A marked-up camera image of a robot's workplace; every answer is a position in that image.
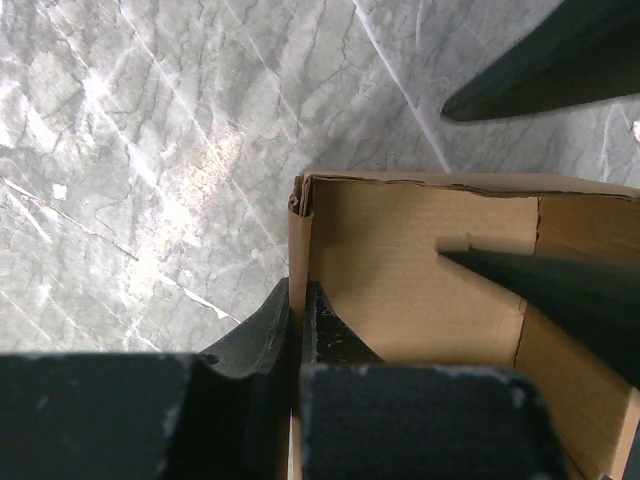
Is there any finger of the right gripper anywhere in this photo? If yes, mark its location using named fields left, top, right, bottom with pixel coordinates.
left=439, top=249, right=639, bottom=388
left=441, top=1, right=639, bottom=122

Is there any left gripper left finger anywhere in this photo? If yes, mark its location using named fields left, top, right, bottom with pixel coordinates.
left=1, top=280, right=291, bottom=479

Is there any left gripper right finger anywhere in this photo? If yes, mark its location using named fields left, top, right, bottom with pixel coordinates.
left=299, top=281, right=568, bottom=479

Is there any brown cardboard box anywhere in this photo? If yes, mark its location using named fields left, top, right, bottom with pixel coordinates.
left=289, top=172, right=639, bottom=479

